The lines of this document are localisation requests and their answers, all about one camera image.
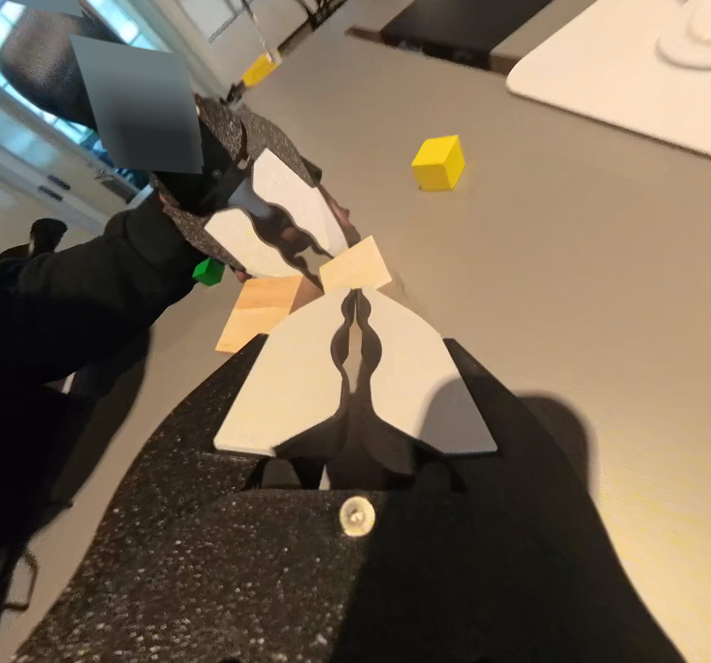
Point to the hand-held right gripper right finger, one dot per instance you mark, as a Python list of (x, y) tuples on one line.
[(422, 385)]

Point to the yellow wooden cube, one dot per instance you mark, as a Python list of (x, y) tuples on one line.
[(439, 163)]

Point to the person's black jacket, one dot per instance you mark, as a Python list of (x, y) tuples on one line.
[(22, 424)]

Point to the pale wooden cube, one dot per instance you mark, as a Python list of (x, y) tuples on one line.
[(355, 266)]

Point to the green wooden cube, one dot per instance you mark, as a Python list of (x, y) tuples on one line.
[(208, 273)]

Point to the person's left forearm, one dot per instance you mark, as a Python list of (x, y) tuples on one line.
[(111, 274)]

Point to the large brown wooden cube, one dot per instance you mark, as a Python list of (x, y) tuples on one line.
[(261, 307)]

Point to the thin striped pole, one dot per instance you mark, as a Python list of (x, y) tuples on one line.
[(247, 5)]

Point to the black desk mat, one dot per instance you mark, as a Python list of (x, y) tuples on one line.
[(472, 13)]

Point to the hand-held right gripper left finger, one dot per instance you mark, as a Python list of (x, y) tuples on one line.
[(289, 374)]

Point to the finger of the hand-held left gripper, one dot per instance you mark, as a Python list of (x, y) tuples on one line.
[(239, 241), (289, 191)]

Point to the person's left hand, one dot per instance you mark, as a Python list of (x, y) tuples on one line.
[(343, 217)]

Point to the white document stand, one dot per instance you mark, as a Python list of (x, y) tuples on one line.
[(600, 74)]

